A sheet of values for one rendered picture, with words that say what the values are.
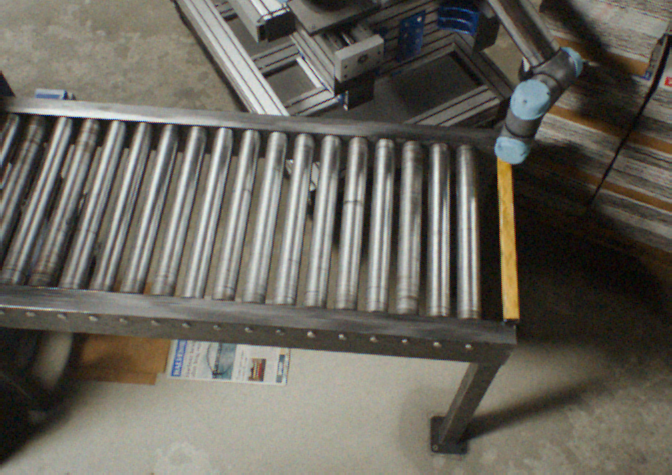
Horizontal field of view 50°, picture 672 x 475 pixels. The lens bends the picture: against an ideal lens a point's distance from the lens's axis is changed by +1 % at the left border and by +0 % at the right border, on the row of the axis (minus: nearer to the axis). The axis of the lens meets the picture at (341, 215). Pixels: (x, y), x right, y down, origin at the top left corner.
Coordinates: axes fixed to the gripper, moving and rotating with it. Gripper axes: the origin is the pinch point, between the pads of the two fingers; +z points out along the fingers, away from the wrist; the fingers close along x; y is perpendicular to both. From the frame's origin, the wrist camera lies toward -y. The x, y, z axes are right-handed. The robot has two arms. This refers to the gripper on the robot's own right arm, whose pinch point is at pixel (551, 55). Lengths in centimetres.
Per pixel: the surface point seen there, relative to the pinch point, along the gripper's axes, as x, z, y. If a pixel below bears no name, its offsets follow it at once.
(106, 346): 96, -92, -85
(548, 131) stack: -6.5, 3.3, -30.9
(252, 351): 53, -75, -84
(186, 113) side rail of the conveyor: 75, -51, -5
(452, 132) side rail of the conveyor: 14.7, -29.0, -4.9
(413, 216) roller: 15, -55, -5
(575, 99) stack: -9.8, 3.8, -15.8
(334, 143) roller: 39, -44, -5
